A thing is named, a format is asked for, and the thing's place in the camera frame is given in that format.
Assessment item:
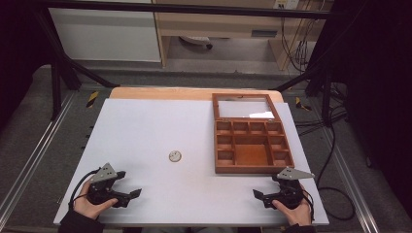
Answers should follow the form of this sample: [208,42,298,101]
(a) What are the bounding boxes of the black curtain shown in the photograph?
[324,0,412,212]
[0,0,52,132]

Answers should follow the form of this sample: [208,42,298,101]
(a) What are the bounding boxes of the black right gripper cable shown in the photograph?
[300,183,316,222]

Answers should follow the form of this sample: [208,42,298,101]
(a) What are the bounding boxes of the small round pale disc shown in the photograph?
[168,150,183,164]

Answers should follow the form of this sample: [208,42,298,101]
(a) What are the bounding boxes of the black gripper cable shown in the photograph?
[67,167,102,212]
[300,183,316,222]

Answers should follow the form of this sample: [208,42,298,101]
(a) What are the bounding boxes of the white power strip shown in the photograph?
[272,0,301,11]

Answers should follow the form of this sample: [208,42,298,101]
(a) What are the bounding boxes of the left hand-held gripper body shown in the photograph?
[86,162,131,209]

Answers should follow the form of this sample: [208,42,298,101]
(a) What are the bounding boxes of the person's left hand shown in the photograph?
[73,179,120,221]

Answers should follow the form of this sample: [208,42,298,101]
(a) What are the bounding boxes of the hanging black cable bundle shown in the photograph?
[279,14,323,74]

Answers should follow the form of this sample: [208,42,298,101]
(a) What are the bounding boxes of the wooden compartment box with glass lid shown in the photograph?
[211,92,296,176]

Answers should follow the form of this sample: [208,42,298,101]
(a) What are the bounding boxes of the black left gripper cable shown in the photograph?
[67,167,102,212]

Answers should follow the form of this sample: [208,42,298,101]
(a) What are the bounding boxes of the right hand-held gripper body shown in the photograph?
[262,166,316,211]

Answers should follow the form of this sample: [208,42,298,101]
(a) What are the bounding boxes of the long black floor cable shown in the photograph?
[314,122,357,222]

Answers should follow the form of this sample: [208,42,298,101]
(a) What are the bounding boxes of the black metal frame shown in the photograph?
[30,0,346,121]

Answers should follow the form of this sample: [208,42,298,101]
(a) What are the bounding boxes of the office chair base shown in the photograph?
[179,35,215,50]

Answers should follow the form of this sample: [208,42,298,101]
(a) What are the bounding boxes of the light wooden desk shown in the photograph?
[151,0,335,71]

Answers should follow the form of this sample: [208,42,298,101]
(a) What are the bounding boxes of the yellow black tape strip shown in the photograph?
[86,90,100,109]
[294,96,313,113]

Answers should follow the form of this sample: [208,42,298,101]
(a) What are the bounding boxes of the black floor cables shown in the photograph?
[292,82,349,137]

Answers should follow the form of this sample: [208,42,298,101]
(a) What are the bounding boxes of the person's right hand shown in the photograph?
[271,193,314,227]

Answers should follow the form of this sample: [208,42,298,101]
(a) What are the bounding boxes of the aluminium floor rail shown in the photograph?
[323,127,381,233]
[0,91,78,221]

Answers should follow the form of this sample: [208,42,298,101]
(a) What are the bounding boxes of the white cabinet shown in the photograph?
[48,7,162,63]

